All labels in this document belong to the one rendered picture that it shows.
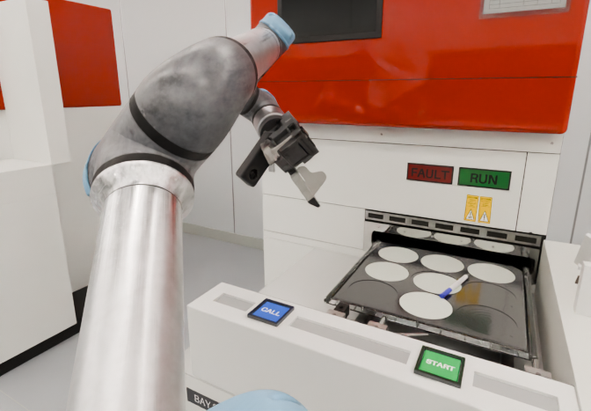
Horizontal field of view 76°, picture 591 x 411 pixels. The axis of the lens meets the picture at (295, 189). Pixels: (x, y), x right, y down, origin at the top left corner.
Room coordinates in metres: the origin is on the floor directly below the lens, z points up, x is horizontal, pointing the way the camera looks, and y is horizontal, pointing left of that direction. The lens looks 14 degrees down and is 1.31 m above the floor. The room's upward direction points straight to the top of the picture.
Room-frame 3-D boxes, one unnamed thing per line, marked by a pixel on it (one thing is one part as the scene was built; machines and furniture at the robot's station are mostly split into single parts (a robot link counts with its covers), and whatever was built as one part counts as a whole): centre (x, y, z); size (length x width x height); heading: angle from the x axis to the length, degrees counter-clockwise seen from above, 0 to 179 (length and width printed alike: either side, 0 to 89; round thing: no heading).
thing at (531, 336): (0.68, -0.47, 0.90); 0.37 x 0.01 x 0.01; 151
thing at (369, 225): (0.96, -0.40, 0.89); 0.44 x 0.02 x 0.10; 61
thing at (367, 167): (1.06, -0.25, 1.02); 0.81 x 0.03 x 0.40; 61
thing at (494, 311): (0.77, -0.31, 0.90); 0.34 x 0.34 x 0.01; 61
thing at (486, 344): (0.61, -0.22, 0.90); 0.38 x 0.01 x 0.01; 61
